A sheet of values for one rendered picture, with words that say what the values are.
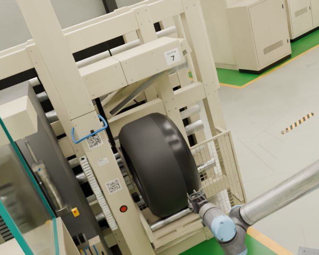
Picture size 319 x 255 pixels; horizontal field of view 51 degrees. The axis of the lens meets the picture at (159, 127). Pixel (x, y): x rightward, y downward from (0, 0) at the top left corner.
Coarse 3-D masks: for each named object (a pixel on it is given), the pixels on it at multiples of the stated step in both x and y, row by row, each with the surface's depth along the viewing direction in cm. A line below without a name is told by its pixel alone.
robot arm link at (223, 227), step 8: (216, 208) 139; (208, 216) 136; (216, 216) 133; (224, 216) 132; (208, 224) 134; (216, 224) 129; (224, 224) 129; (232, 224) 130; (216, 232) 129; (224, 232) 130; (232, 232) 130; (224, 240) 130
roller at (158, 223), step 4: (184, 208) 194; (188, 208) 194; (176, 212) 193; (180, 212) 193; (184, 212) 193; (188, 212) 194; (168, 216) 192; (172, 216) 192; (176, 216) 192; (180, 216) 193; (160, 220) 191; (164, 220) 191; (168, 220) 191; (172, 220) 192; (152, 224) 190; (156, 224) 190; (160, 224) 190; (164, 224) 191; (152, 228) 189; (156, 228) 190
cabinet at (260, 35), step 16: (256, 0) 582; (272, 0) 586; (240, 16) 584; (256, 16) 576; (272, 16) 594; (240, 32) 602; (256, 32) 584; (272, 32) 603; (288, 32) 623; (240, 48) 621; (256, 48) 592; (272, 48) 612; (288, 48) 632; (240, 64) 641; (256, 64) 604; (272, 64) 624
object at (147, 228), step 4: (136, 204) 207; (136, 208) 203; (140, 212) 198; (140, 216) 195; (140, 220) 192; (144, 220) 191; (144, 224) 188; (148, 224) 190; (144, 228) 185; (148, 228) 184; (148, 232) 184; (148, 236) 185; (152, 236) 186; (152, 240) 187
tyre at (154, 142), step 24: (144, 120) 184; (168, 120) 181; (120, 144) 198; (144, 144) 170; (168, 144) 170; (144, 168) 167; (168, 168) 168; (192, 168) 172; (144, 192) 208; (168, 192) 170; (192, 192) 176
